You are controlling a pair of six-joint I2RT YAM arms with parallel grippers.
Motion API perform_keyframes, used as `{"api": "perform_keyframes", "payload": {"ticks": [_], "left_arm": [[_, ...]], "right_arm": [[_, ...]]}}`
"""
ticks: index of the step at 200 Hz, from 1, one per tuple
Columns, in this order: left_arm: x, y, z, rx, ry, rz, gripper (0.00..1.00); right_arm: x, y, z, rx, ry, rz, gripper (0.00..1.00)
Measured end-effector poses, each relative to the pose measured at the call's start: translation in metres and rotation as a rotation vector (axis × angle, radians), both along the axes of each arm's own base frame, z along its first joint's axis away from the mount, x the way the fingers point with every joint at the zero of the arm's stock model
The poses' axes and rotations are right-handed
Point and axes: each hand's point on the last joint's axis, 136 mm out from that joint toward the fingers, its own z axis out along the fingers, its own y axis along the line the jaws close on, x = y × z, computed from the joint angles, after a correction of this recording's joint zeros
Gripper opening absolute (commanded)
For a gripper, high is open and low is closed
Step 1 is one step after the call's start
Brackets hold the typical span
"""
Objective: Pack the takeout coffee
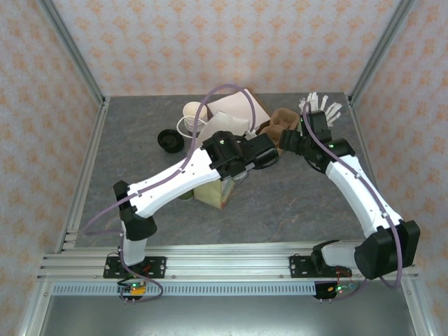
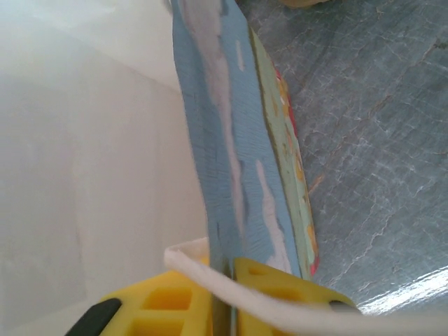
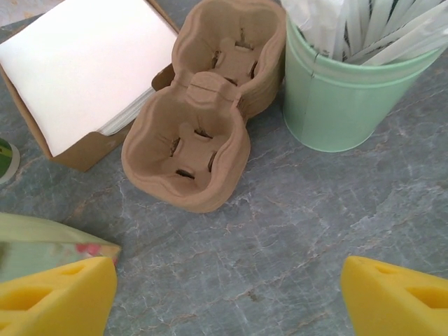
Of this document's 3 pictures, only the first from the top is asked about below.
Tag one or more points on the long aluminium base rail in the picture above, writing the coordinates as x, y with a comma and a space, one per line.
227, 266

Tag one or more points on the brown napkin tray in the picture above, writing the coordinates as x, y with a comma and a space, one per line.
262, 112

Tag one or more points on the stack of paper cups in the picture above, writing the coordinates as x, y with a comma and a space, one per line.
192, 110

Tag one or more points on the aluminium frame post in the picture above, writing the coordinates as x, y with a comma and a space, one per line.
381, 49
70, 49

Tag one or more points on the stack of pink napkins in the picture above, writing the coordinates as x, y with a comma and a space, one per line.
231, 101

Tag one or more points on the green paper coffee cup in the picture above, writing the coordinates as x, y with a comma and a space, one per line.
187, 196

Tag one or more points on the paper wrapped straw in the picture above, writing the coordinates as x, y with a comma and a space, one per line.
336, 119
325, 103
316, 101
303, 104
311, 101
333, 110

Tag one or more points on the grey metal panel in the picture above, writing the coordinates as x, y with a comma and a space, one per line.
224, 318

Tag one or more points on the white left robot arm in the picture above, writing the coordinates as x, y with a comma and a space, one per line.
164, 189

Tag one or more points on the colourful printed paper bag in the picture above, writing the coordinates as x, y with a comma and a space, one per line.
210, 194

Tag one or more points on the brown pulp cup carrier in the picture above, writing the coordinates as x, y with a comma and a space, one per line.
269, 134
285, 120

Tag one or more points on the aluminium side rail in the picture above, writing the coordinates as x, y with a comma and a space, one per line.
362, 133
84, 175

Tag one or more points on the stack of black lids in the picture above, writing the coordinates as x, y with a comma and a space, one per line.
171, 140

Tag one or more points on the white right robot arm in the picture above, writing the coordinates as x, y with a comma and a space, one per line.
350, 189

